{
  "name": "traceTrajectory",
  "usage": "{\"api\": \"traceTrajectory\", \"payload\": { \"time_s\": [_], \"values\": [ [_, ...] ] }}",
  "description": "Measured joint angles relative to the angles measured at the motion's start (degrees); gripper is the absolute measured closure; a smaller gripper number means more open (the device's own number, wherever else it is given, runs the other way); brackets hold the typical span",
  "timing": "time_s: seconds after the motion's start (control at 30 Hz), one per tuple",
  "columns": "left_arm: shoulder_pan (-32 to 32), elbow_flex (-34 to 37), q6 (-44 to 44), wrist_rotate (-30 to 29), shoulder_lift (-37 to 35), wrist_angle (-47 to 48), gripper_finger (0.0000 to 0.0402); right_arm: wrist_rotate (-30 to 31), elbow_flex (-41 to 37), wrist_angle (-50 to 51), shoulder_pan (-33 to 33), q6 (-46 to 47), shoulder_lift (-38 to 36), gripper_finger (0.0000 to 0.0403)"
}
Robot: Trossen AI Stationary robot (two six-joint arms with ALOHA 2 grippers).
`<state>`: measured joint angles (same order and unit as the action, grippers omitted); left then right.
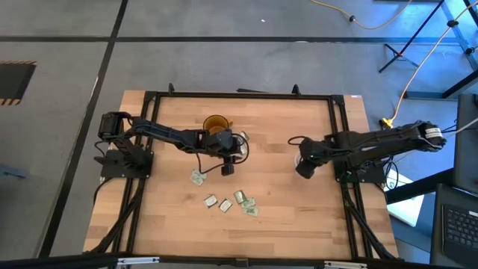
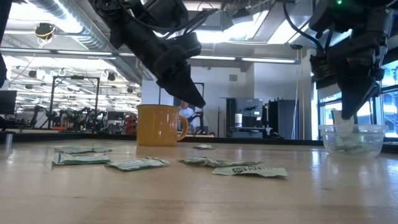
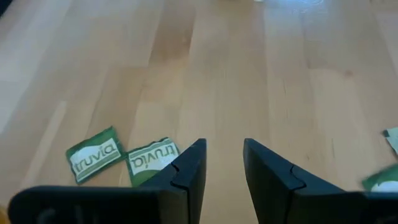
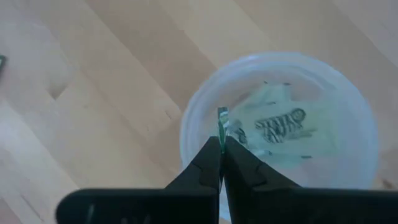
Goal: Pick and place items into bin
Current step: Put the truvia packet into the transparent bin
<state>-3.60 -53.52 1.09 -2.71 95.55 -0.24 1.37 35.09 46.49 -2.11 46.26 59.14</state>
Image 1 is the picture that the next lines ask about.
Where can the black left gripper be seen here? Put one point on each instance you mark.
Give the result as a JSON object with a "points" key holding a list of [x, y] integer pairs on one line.
{"points": [[224, 143]]}

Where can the black aluminium frame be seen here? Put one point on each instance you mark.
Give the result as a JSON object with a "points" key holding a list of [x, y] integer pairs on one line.
{"points": [[242, 95]]}

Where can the silver metal bracket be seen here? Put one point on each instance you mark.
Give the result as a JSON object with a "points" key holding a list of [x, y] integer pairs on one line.
{"points": [[345, 264], [138, 260]]}

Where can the black diagonal bar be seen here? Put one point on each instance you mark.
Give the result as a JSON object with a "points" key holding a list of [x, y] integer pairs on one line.
{"points": [[418, 188]]}

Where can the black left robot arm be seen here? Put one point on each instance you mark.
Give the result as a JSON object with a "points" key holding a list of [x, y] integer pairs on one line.
{"points": [[168, 133]]}

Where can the white box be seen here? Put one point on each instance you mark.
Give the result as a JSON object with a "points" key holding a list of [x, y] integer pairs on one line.
{"points": [[407, 211]]}

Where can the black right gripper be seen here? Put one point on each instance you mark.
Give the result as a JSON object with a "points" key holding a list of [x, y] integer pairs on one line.
{"points": [[311, 153]]}

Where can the yellow mug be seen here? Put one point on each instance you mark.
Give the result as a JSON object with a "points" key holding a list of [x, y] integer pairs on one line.
{"points": [[211, 121]]}

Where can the floor hatch with hazard stripes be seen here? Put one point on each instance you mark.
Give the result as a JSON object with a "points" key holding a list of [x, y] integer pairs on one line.
{"points": [[15, 80]]}

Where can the black tripod stand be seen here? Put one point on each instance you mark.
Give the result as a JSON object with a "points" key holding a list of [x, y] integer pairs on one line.
{"points": [[399, 55]]}

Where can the black keyboard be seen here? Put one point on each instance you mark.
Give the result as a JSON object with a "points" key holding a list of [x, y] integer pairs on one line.
{"points": [[461, 228]]}

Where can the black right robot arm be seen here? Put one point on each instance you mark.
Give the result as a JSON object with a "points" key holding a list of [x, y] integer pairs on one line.
{"points": [[392, 140]]}

